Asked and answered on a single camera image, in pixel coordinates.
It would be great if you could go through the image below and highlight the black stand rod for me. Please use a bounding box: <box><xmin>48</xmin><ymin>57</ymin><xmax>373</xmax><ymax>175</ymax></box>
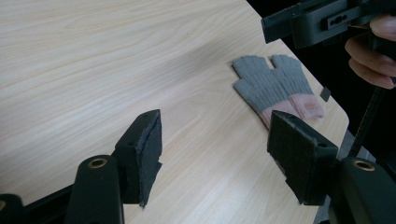
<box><xmin>347</xmin><ymin>86</ymin><xmax>388</xmax><ymax>159</ymax></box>

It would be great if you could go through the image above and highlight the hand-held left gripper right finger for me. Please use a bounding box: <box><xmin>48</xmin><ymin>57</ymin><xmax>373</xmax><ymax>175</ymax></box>
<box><xmin>266</xmin><ymin>109</ymin><xmax>339</xmax><ymax>206</ymax></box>

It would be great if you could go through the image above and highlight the small grey tag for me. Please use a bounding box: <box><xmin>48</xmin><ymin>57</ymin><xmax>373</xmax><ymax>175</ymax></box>
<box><xmin>319</xmin><ymin>86</ymin><xmax>332</xmax><ymax>103</ymax></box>

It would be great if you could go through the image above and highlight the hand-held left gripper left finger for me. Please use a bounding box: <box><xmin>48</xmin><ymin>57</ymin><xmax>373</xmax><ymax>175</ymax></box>
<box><xmin>112</xmin><ymin>108</ymin><xmax>163</xmax><ymax>208</ymax></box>

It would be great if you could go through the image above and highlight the grey and pink knit glove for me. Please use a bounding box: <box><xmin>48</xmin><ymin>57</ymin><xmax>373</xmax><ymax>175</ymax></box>
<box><xmin>232</xmin><ymin>54</ymin><xmax>326</xmax><ymax>130</ymax></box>

